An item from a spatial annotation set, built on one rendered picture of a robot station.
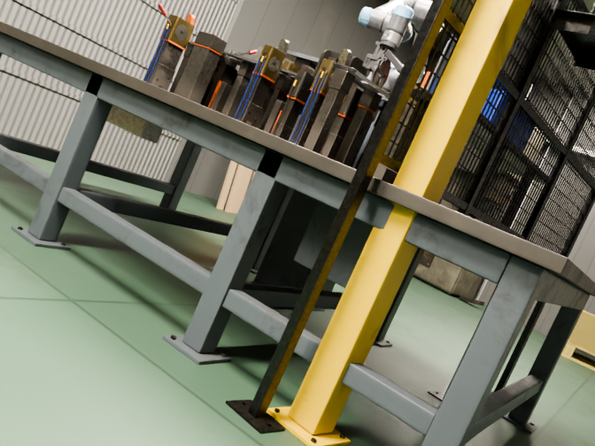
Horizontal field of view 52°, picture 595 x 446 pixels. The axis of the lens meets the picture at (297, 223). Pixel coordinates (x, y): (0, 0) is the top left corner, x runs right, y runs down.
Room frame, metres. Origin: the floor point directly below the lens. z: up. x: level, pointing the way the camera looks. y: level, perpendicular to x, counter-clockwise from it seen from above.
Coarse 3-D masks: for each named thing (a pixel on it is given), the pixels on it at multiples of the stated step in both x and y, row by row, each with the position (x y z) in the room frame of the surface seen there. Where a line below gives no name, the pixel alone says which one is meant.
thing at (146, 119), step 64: (64, 64) 2.33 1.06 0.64; (128, 128) 2.47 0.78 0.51; (192, 128) 1.97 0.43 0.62; (64, 192) 2.21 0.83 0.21; (256, 192) 1.81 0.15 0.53; (320, 192) 1.71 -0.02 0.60; (256, 256) 1.85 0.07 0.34; (448, 256) 1.50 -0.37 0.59; (512, 256) 1.44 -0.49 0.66; (192, 320) 1.82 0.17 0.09; (256, 320) 1.73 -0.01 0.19; (384, 320) 3.05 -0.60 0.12; (512, 320) 1.41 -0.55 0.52; (576, 320) 2.68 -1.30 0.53; (384, 384) 1.52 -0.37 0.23; (512, 384) 2.26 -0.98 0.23
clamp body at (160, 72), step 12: (168, 24) 2.86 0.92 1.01; (180, 24) 2.86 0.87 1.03; (168, 36) 2.84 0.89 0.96; (180, 36) 2.88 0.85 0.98; (168, 48) 2.86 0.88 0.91; (180, 48) 2.90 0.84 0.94; (156, 60) 2.85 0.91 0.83; (168, 60) 2.88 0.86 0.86; (156, 72) 2.84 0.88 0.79; (168, 72) 2.89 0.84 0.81; (156, 84) 2.86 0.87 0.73; (168, 84) 2.91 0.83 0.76
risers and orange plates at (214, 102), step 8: (224, 64) 2.86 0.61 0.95; (224, 72) 2.86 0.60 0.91; (232, 72) 2.89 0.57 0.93; (216, 80) 2.87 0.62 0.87; (224, 80) 2.87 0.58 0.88; (232, 80) 2.91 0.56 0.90; (216, 88) 2.84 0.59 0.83; (224, 88) 2.81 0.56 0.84; (208, 96) 2.87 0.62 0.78; (216, 96) 2.82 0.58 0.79; (224, 96) 2.82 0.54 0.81; (208, 104) 2.86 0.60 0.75; (216, 104) 2.81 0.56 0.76; (224, 104) 2.84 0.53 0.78; (280, 104) 2.57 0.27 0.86; (272, 112) 2.58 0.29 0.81; (280, 112) 2.56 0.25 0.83; (272, 120) 2.57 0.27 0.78; (264, 128) 2.59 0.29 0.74; (272, 128) 2.57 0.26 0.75
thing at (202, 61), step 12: (204, 36) 2.74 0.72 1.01; (216, 36) 2.71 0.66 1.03; (204, 48) 2.73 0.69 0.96; (216, 48) 2.73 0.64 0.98; (192, 60) 2.75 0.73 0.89; (204, 60) 2.71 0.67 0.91; (216, 60) 2.75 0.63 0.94; (192, 72) 2.73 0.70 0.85; (204, 72) 2.72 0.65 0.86; (180, 84) 2.76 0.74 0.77; (192, 84) 2.71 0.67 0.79; (204, 84) 2.74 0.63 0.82; (192, 96) 2.72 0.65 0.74
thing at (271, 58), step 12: (264, 48) 2.48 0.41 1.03; (264, 60) 2.46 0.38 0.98; (276, 60) 2.49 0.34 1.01; (252, 72) 2.49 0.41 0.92; (264, 72) 2.46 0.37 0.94; (276, 72) 2.51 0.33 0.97; (252, 84) 2.49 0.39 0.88; (264, 84) 2.49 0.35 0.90; (252, 96) 2.47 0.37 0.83; (264, 96) 2.51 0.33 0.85; (240, 108) 2.49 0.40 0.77; (252, 108) 2.48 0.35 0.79; (240, 120) 2.47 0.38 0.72; (252, 120) 2.50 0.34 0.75
